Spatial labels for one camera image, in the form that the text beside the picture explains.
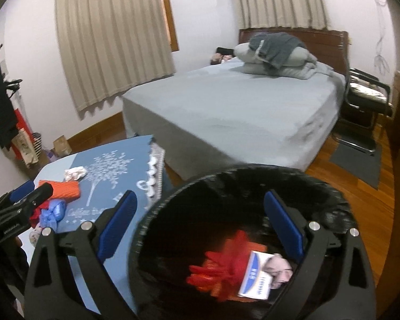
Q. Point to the brown paper bag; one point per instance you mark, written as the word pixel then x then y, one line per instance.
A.
pixel 60 145

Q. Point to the wide beige curtain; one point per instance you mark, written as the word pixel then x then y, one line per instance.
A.
pixel 113 40

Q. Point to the wooden window frame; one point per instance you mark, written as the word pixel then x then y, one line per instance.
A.
pixel 171 23

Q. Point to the blue plastic bag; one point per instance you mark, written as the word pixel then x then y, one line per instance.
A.
pixel 53 215

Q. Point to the black-lined waste bin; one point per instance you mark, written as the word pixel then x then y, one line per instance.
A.
pixel 193 213

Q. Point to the grey floor mat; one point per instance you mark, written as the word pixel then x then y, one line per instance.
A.
pixel 356 163

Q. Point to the black coat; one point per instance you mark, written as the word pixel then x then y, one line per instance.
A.
pixel 0 113

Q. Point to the patterned chair cushion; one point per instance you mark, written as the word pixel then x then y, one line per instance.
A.
pixel 366 91

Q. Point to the narrow beige curtain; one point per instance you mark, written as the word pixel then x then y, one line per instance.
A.
pixel 276 0

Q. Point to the black metal chair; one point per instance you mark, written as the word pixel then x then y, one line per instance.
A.
pixel 356 116

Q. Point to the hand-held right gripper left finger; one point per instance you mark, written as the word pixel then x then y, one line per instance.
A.
pixel 118 226

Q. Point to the wooden headboard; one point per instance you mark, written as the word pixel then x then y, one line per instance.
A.
pixel 326 46

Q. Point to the pinkish stuffed toy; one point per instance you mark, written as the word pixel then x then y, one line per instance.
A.
pixel 220 59

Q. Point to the orange foam net sleeve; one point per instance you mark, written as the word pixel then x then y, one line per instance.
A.
pixel 63 190

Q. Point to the striped bag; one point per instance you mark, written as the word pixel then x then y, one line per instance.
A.
pixel 36 146

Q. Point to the white blue printed packet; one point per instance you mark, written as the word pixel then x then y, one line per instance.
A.
pixel 253 273

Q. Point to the purple bag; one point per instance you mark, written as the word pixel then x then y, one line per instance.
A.
pixel 48 156

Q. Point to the blue tree-print tablecloth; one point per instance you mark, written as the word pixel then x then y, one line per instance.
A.
pixel 120 160

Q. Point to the dark grey blanket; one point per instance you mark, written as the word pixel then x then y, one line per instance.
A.
pixel 276 48

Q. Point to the beige tote bag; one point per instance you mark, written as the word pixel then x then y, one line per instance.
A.
pixel 25 146

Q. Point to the folded light grey duvet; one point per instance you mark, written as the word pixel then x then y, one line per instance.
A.
pixel 296 66

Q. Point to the black pillow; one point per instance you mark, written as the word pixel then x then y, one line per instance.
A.
pixel 225 50

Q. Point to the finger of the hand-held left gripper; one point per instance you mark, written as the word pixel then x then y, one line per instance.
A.
pixel 41 191
pixel 21 188

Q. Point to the white tissue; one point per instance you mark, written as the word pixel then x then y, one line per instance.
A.
pixel 75 173

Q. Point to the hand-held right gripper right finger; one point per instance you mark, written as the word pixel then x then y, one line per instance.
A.
pixel 285 226

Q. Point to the bed with grey sheet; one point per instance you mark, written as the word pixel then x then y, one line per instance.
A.
pixel 226 113

